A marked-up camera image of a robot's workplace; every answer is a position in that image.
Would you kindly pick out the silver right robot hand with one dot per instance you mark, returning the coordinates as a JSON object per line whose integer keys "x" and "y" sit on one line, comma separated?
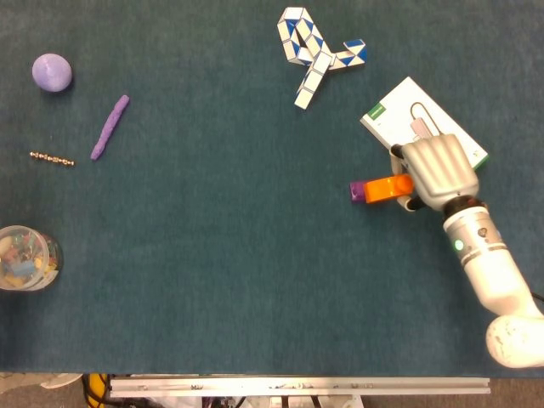
{"x": 440, "y": 170}

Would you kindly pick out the orange block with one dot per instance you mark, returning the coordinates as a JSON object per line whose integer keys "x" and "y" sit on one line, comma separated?
{"x": 384, "y": 188}

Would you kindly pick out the white box with clip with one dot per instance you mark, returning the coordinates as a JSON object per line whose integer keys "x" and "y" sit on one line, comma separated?
{"x": 395, "y": 115}

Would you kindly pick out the purple block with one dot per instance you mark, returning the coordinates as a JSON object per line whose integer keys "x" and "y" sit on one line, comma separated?
{"x": 357, "y": 192}

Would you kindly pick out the blue white snake puzzle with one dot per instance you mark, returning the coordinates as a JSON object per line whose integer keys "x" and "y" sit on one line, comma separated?
{"x": 316, "y": 57}

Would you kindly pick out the purple clay stick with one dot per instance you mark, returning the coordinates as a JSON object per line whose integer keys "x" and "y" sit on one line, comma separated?
{"x": 109, "y": 127}

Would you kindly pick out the purple ball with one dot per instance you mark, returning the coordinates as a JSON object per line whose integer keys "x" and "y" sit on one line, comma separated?
{"x": 52, "y": 72}

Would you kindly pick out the clear jar of pushpins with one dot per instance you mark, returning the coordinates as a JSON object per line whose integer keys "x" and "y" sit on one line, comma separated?
{"x": 25, "y": 259}

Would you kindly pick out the aluminium profile rail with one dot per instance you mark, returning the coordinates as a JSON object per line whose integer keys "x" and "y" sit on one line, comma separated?
{"x": 297, "y": 387}

